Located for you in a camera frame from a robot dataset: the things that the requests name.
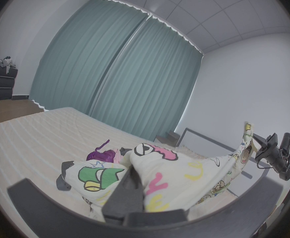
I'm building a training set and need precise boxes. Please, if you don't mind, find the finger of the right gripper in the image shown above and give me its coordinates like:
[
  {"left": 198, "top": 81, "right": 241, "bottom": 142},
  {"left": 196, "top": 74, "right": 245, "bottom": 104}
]
[{"left": 253, "top": 134, "right": 268, "bottom": 146}]

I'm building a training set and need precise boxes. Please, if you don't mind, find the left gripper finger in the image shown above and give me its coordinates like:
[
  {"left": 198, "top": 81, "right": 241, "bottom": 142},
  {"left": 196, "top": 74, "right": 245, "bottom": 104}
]
[{"left": 103, "top": 166, "right": 146, "bottom": 224}]

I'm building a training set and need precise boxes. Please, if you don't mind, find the white printed pyjama top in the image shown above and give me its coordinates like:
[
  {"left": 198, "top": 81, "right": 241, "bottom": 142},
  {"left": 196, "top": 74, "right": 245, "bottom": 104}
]
[{"left": 80, "top": 122, "right": 256, "bottom": 220}]

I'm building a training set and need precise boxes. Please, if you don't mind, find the bed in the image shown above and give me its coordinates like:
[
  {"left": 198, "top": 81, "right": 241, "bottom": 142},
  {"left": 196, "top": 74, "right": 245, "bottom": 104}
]
[{"left": 0, "top": 107, "right": 284, "bottom": 222}]

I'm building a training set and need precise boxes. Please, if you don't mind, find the dark grey garment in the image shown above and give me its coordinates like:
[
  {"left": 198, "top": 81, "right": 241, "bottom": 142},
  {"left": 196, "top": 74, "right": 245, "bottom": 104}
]
[{"left": 119, "top": 146, "right": 133, "bottom": 158}]

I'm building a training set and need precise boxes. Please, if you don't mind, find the purple garment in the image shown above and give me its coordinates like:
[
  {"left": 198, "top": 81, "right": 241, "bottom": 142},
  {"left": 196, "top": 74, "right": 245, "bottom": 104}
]
[{"left": 86, "top": 139, "right": 118, "bottom": 163}]

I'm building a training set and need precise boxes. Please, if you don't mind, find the white crumpled cloth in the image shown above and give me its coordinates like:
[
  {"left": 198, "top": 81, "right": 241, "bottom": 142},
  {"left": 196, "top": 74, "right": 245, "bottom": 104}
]
[{"left": 0, "top": 56, "right": 17, "bottom": 74}]

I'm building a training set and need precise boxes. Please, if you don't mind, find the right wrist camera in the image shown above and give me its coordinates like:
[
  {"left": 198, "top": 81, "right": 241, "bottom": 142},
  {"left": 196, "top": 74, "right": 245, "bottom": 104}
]
[{"left": 266, "top": 133, "right": 278, "bottom": 149}]

